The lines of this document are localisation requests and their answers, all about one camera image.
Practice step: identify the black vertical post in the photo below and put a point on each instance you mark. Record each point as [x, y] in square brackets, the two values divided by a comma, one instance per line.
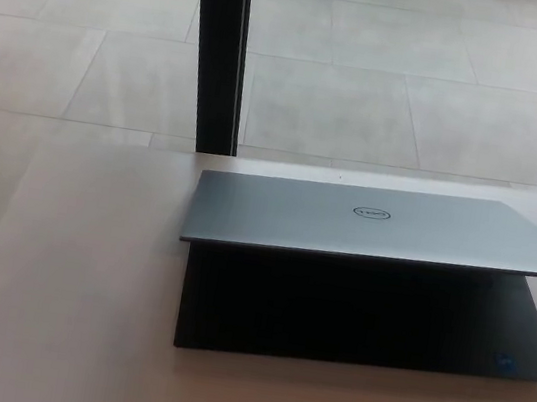
[218, 52]

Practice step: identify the silver Dell laptop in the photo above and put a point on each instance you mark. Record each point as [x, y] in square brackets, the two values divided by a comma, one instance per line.
[326, 220]

